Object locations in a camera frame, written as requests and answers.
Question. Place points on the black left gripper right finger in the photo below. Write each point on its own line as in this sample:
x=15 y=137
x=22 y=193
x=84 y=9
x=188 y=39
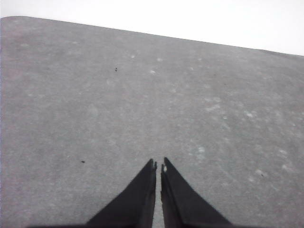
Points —
x=183 y=204

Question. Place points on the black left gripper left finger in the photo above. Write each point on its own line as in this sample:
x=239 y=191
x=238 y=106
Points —
x=135 y=202

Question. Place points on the grey table cloth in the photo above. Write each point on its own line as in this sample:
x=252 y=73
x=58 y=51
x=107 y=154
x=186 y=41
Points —
x=95 y=107

